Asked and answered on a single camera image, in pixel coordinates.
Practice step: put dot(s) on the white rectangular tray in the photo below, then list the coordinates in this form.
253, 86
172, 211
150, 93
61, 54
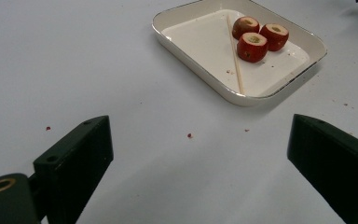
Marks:
205, 46

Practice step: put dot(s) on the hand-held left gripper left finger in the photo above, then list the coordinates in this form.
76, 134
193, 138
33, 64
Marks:
74, 161

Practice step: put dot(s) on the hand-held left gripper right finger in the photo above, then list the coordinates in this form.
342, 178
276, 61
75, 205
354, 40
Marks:
338, 161

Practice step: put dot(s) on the thin wooden skewer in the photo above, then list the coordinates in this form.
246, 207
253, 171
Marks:
235, 57

